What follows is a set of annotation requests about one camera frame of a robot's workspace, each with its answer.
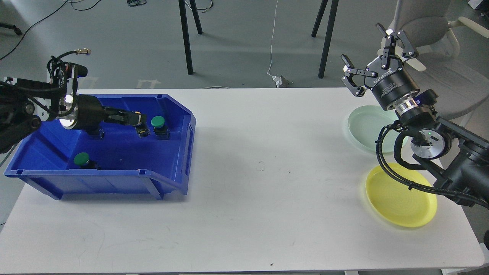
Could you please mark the green push button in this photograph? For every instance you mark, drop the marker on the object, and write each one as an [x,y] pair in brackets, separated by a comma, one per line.
[160,128]
[84,161]

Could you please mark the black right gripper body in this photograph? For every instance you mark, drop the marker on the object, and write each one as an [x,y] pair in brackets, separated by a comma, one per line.
[391,84]

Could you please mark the yellow push button front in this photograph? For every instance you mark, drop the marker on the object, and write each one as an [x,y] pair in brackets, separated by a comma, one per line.
[141,126]

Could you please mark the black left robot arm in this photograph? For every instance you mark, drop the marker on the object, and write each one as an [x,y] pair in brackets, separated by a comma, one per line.
[25,104]

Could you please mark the yellow plate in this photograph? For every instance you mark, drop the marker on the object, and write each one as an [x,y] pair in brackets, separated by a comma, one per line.
[394,202]

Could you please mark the blue plastic bin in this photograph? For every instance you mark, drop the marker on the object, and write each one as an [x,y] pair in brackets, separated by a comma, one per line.
[128,164]

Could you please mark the light green plate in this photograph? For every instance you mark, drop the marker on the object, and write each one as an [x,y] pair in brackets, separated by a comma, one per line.
[365,123]

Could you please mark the black stand leg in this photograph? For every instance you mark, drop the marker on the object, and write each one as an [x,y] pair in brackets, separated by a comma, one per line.
[185,30]
[328,32]

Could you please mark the green push button front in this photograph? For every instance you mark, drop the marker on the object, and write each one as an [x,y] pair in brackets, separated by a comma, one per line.
[84,161]

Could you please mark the yellow push button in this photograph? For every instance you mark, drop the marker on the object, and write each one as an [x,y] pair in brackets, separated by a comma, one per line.
[141,126]
[96,134]

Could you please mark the grey office chair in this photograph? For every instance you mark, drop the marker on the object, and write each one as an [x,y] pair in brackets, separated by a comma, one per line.
[460,89]

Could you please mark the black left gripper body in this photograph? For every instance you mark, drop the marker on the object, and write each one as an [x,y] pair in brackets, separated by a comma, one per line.
[88,114]

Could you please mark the yellow push button rear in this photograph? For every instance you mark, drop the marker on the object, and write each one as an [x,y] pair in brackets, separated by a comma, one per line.
[96,134]

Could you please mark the green push button rear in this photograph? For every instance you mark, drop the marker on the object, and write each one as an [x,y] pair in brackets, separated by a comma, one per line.
[160,128]

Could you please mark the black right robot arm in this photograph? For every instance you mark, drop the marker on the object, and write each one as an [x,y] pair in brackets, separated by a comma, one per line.
[456,157]

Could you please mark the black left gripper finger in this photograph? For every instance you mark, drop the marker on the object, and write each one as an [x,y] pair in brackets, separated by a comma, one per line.
[127,120]
[116,111]

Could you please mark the black stand leg left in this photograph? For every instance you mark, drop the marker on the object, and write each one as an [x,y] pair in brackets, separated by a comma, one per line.
[185,30]

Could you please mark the black stand leg right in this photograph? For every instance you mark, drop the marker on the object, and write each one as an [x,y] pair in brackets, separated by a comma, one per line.
[328,32]

